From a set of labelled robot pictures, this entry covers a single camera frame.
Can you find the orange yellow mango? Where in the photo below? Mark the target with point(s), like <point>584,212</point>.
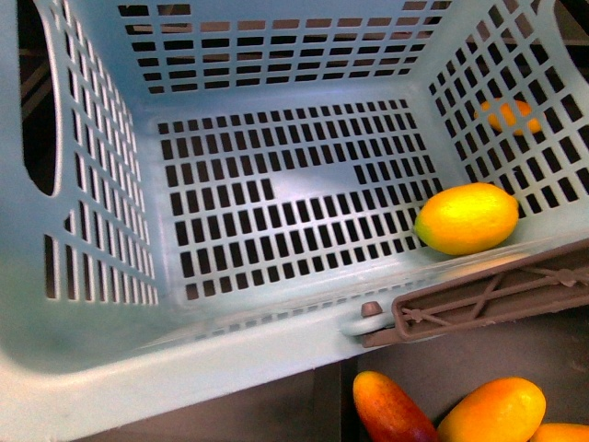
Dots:
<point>504,409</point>

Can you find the teal plastic basket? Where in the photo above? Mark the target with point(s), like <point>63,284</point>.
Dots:
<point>198,197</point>

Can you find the yellow mango on tray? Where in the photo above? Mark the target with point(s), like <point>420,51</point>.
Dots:
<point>561,432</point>

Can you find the yellow lemon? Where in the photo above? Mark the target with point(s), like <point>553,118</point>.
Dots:
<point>503,116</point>
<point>467,219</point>

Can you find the brown basket handle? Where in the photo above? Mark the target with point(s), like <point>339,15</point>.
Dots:
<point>548,282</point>

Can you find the red-orange mango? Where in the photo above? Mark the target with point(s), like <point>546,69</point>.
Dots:
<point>387,411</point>

